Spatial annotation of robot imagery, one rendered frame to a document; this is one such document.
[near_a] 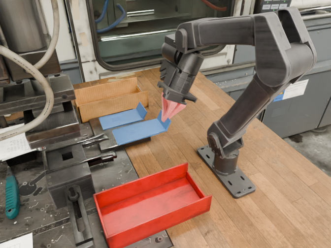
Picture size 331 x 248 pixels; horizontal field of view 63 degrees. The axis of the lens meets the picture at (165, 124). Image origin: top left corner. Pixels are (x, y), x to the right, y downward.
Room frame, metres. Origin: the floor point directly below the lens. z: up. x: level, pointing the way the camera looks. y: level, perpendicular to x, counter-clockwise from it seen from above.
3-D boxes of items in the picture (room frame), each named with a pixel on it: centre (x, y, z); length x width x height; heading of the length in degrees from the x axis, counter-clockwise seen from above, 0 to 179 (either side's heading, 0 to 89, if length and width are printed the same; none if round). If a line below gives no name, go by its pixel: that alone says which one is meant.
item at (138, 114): (0.74, 0.15, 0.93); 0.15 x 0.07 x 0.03; 114
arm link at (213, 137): (0.54, -0.16, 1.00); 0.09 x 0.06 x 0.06; 126
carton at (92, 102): (0.85, 0.20, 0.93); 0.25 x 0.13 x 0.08; 115
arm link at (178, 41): (0.69, -0.04, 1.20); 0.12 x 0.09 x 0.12; 36
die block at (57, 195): (0.51, 0.26, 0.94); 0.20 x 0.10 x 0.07; 25
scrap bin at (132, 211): (0.39, 0.03, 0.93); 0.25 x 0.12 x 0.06; 115
